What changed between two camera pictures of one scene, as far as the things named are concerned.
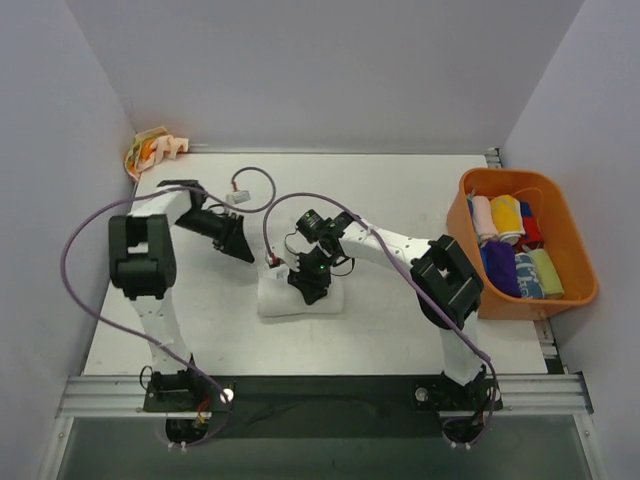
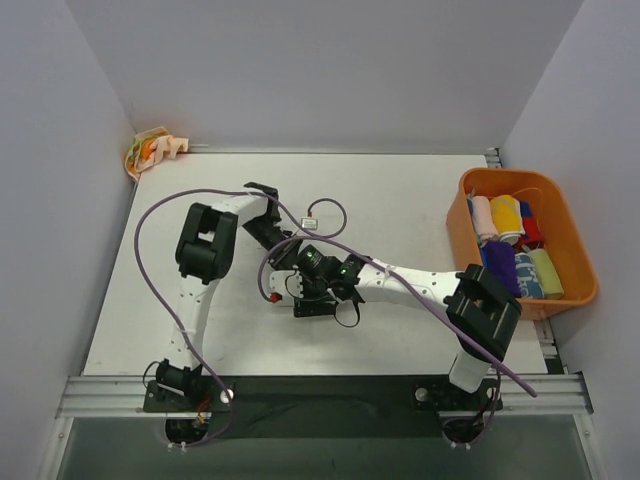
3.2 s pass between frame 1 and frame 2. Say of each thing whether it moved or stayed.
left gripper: moved
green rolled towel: stayed
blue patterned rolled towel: stayed
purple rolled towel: stayed
